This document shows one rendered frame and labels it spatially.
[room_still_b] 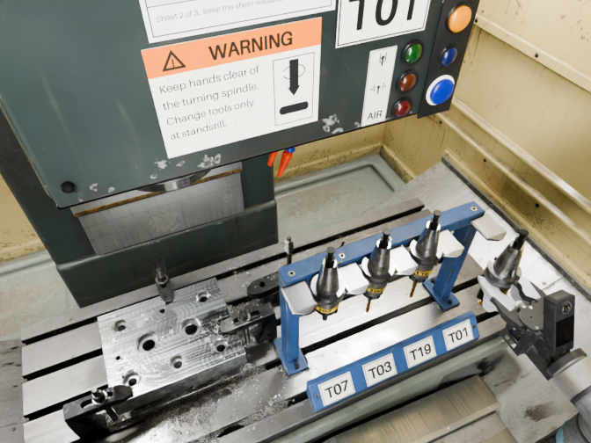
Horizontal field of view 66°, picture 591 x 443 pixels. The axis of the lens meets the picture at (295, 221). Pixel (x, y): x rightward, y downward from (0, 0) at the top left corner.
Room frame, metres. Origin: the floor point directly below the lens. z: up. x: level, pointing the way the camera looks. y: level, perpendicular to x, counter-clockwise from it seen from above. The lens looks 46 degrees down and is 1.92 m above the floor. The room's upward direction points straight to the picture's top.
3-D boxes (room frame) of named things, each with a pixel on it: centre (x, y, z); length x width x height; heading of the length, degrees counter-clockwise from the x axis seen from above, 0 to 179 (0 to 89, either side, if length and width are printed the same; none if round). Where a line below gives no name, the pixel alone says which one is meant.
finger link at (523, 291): (0.53, -0.44, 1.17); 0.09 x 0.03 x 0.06; 11
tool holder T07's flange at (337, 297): (0.50, -0.06, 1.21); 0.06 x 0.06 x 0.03
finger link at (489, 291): (0.50, -0.38, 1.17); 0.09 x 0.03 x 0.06; 37
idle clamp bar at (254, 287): (0.74, 0.01, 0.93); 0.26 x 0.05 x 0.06; 119
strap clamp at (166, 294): (0.68, 0.33, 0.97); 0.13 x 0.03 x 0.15; 24
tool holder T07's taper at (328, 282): (0.50, -0.06, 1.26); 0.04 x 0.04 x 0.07
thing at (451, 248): (0.61, -0.31, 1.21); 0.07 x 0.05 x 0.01; 24
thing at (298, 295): (0.48, -0.01, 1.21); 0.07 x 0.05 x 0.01; 24
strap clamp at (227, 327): (0.57, 0.11, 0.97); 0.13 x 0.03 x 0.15; 114
